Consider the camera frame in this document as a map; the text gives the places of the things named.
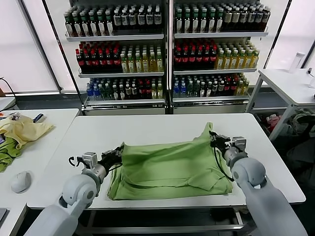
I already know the white computer mouse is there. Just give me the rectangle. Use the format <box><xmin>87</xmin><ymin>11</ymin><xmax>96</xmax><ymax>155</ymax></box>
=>
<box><xmin>10</xmin><ymin>171</ymin><xmax>32</xmax><ymax>194</ymax></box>

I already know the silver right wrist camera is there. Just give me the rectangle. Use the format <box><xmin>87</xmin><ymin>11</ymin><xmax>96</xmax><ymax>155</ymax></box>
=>
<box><xmin>232</xmin><ymin>137</ymin><xmax>248</xmax><ymax>151</ymax></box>

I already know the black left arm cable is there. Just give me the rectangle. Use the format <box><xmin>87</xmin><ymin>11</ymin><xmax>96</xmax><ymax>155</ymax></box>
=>
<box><xmin>68</xmin><ymin>156</ymin><xmax>84</xmax><ymax>168</ymax></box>

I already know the black chair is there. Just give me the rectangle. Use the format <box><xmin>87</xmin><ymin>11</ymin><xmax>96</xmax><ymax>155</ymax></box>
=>
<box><xmin>286</xmin><ymin>114</ymin><xmax>315</xmax><ymax>177</ymax></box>

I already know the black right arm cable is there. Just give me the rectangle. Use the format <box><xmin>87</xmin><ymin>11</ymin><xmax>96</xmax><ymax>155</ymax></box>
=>
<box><xmin>213</xmin><ymin>146</ymin><xmax>234</xmax><ymax>182</ymax></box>

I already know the grey green clothes pile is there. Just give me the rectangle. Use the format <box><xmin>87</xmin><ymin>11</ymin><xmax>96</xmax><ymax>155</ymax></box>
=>
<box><xmin>283</xmin><ymin>112</ymin><xmax>315</xmax><ymax>137</ymax></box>

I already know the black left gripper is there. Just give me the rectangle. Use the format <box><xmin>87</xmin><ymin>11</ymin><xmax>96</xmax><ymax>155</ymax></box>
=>
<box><xmin>98</xmin><ymin>146</ymin><xmax>125</xmax><ymax>170</ymax></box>

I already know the light green shirt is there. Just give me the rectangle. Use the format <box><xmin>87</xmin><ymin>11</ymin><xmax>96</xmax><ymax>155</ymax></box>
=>
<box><xmin>107</xmin><ymin>122</ymin><xmax>234</xmax><ymax>201</ymax></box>

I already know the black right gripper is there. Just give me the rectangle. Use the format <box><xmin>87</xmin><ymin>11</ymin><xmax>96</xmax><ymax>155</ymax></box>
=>
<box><xmin>208</xmin><ymin>131</ymin><xmax>233</xmax><ymax>151</ymax></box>

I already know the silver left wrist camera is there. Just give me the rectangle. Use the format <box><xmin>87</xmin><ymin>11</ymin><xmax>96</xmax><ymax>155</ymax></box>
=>
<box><xmin>82</xmin><ymin>152</ymin><xmax>97</xmax><ymax>170</ymax></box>

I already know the clear tumbler white lid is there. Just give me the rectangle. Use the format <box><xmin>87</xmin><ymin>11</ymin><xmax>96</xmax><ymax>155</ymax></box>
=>
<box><xmin>289</xmin><ymin>52</ymin><xmax>306</xmax><ymax>74</ymax></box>

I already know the dark laptop corner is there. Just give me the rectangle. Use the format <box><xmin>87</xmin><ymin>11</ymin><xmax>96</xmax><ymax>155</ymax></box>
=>
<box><xmin>0</xmin><ymin>208</ymin><xmax>10</xmax><ymax>223</ymax></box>

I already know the white side table with legs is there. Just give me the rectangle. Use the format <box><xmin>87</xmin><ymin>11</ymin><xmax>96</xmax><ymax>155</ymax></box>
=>
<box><xmin>245</xmin><ymin>68</ymin><xmax>315</xmax><ymax>142</ymax></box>

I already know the red pink cloth item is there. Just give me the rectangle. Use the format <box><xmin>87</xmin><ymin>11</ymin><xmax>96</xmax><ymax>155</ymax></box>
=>
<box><xmin>265</xmin><ymin>114</ymin><xmax>281</xmax><ymax>132</ymax></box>

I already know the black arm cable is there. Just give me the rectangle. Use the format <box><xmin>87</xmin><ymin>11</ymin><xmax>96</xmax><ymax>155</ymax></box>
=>
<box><xmin>68</xmin><ymin>156</ymin><xmax>84</xmax><ymax>168</ymax></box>
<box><xmin>213</xmin><ymin>146</ymin><xmax>234</xmax><ymax>182</ymax></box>

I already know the red cap cola bottle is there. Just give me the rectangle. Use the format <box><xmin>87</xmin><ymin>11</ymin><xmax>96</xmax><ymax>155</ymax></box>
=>
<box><xmin>195</xmin><ymin>48</ymin><xmax>204</xmax><ymax>71</ymax></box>
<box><xmin>90</xmin><ymin>49</ymin><xmax>99</xmax><ymax>74</ymax></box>
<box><xmin>174</xmin><ymin>48</ymin><xmax>182</xmax><ymax>71</ymax></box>
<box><xmin>105</xmin><ymin>48</ymin><xmax>114</xmax><ymax>74</ymax></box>
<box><xmin>181</xmin><ymin>48</ymin><xmax>189</xmax><ymax>71</ymax></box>
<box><xmin>202</xmin><ymin>48</ymin><xmax>211</xmax><ymax>70</ymax></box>
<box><xmin>188</xmin><ymin>48</ymin><xmax>196</xmax><ymax>71</ymax></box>
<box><xmin>75</xmin><ymin>49</ymin><xmax>85</xmax><ymax>74</ymax></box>
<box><xmin>112</xmin><ymin>48</ymin><xmax>122</xmax><ymax>74</ymax></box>
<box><xmin>209</xmin><ymin>48</ymin><xmax>218</xmax><ymax>70</ymax></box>
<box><xmin>97</xmin><ymin>49</ymin><xmax>107</xmax><ymax>74</ymax></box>
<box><xmin>83</xmin><ymin>49</ymin><xmax>92</xmax><ymax>74</ymax></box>

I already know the pale yellow garment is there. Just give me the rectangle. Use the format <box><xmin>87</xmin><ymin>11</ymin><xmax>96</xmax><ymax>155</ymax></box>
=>
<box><xmin>0</xmin><ymin>115</ymin><xmax>54</xmax><ymax>149</ymax></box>

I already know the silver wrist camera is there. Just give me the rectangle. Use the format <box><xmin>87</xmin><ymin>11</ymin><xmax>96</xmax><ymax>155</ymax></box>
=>
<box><xmin>232</xmin><ymin>137</ymin><xmax>248</xmax><ymax>151</ymax></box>
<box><xmin>82</xmin><ymin>152</ymin><xmax>97</xmax><ymax>170</ymax></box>

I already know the thin black hanging cable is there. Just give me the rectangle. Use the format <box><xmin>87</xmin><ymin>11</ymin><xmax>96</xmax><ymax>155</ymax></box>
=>
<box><xmin>0</xmin><ymin>77</ymin><xmax>17</xmax><ymax>110</ymax></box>

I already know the grey drinks shelf rack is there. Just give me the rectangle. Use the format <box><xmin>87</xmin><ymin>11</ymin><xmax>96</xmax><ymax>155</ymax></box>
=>
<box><xmin>169</xmin><ymin>0</ymin><xmax>269</xmax><ymax>115</ymax></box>
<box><xmin>64</xmin><ymin>0</ymin><xmax>170</xmax><ymax>116</ymax></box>

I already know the dark drink bottle pale label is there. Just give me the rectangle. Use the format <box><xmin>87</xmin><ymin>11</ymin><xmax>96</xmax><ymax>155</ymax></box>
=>
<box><xmin>254</xmin><ymin>7</ymin><xmax>263</xmax><ymax>32</ymax></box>
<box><xmin>261</xmin><ymin>7</ymin><xmax>270</xmax><ymax>31</ymax></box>
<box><xmin>113</xmin><ymin>9</ymin><xmax>123</xmax><ymax>35</ymax></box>
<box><xmin>137</xmin><ymin>8</ymin><xmax>146</xmax><ymax>34</ymax></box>
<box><xmin>145</xmin><ymin>8</ymin><xmax>155</xmax><ymax>34</ymax></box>
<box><xmin>240</xmin><ymin>8</ymin><xmax>249</xmax><ymax>32</ymax></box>
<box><xmin>154</xmin><ymin>8</ymin><xmax>163</xmax><ymax>34</ymax></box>
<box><xmin>247</xmin><ymin>7</ymin><xmax>256</xmax><ymax>32</ymax></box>
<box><xmin>223</xmin><ymin>8</ymin><xmax>232</xmax><ymax>32</ymax></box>
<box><xmin>122</xmin><ymin>9</ymin><xmax>130</xmax><ymax>35</ymax></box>
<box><xmin>129</xmin><ymin>8</ymin><xmax>138</xmax><ymax>35</ymax></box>
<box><xmin>231</xmin><ymin>8</ymin><xmax>241</xmax><ymax>32</ymax></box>

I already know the yellow juice bottle green cap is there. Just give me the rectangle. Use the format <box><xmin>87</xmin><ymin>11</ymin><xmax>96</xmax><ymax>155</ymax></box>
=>
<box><xmin>244</xmin><ymin>50</ymin><xmax>252</xmax><ymax>70</ymax></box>
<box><xmin>216</xmin><ymin>51</ymin><xmax>224</xmax><ymax>70</ymax></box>
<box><xmin>149</xmin><ymin>53</ymin><xmax>158</xmax><ymax>73</ymax></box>
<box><xmin>223</xmin><ymin>51</ymin><xmax>231</xmax><ymax>70</ymax></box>
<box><xmin>237</xmin><ymin>50</ymin><xmax>245</xmax><ymax>70</ymax></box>
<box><xmin>251</xmin><ymin>50</ymin><xmax>260</xmax><ymax>69</ymax></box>
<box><xmin>120</xmin><ymin>53</ymin><xmax>128</xmax><ymax>73</ymax></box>
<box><xmin>134</xmin><ymin>53</ymin><xmax>144</xmax><ymax>73</ymax></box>
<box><xmin>142</xmin><ymin>53</ymin><xmax>151</xmax><ymax>73</ymax></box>
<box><xmin>127</xmin><ymin>53</ymin><xmax>136</xmax><ymax>73</ymax></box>
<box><xmin>156</xmin><ymin>53</ymin><xmax>165</xmax><ymax>73</ymax></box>
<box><xmin>230</xmin><ymin>50</ymin><xmax>238</xmax><ymax>70</ymax></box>

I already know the bright green garment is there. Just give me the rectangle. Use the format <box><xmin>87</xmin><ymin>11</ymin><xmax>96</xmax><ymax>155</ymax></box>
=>
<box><xmin>0</xmin><ymin>137</ymin><xmax>23</xmax><ymax>173</ymax></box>

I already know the green cap tea bottle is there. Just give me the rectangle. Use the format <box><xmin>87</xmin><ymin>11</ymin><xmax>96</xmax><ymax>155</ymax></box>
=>
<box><xmin>183</xmin><ymin>9</ymin><xmax>192</xmax><ymax>34</ymax></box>
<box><xmin>64</xmin><ymin>13</ymin><xmax>74</xmax><ymax>37</ymax></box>
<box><xmin>73</xmin><ymin>12</ymin><xmax>82</xmax><ymax>37</ymax></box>
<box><xmin>199</xmin><ymin>9</ymin><xmax>209</xmax><ymax>34</ymax></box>
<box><xmin>216</xmin><ymin>8</ymin><xmax>224</xmax><ymax>33</ymax></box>
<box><xmin>89</xmin><ymin>11</ymin><xmax>98</xmax><ymax>37</ymax></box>
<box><xmin>208</xmin><ymin>8</ymin><xmax>217</xmax><ymax>33</ymax></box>
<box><xmin>105</xmin><ymin>10</ymin><xmax>115</xmax><ymax>36</ymax></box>
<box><xmin>191</xmin><ymin>9</ymin><xmax>200</xmax><ymax>34</ymax></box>
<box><xmin>81</xmin><ymin>12</ymin><xmax>91</xmax><ymax>37</ymax></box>
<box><xmin>175</xmin><ymin>9</ymin><xmax>184</xmax><ymax>34</ymax></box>
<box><xmin>97</xmin><ymin>11</ymin><xmax>107</xmax><ymax>37</ymax></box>

